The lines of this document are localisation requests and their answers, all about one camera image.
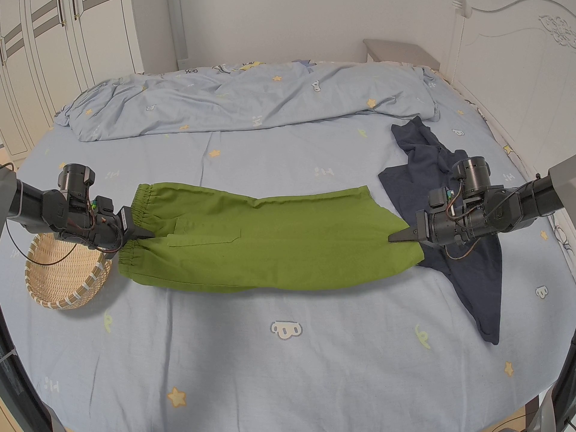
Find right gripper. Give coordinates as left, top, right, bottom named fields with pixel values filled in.
left=415, top=210, right=466, bottom=246

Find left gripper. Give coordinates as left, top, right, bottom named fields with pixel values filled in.
left=90, top=205, right=136, bottom=251

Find green shorts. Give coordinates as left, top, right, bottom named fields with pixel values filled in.
left=118, top=184, right=425, bottom=292

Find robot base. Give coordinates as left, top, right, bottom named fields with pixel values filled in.
left=538, top=392, right=559, bottom=432

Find round woven basket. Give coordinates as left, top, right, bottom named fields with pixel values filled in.
left=25, top=232, right=113, bottom=310

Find dark blue garment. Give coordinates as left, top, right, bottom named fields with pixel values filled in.
left=378, top=116, right=504, bottom=345

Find pale blue quilt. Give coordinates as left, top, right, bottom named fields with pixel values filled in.
left=55, top=59, right=441, bottom=142

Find grey bedside table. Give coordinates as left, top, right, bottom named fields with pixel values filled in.
left=363, top=39, right=441, bottom=70

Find white wardrobe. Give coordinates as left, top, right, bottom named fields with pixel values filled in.
left=0, top=0, right=146, bottom=167

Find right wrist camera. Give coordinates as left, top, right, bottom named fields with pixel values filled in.
left=428, top=187, right=451, bottom=212

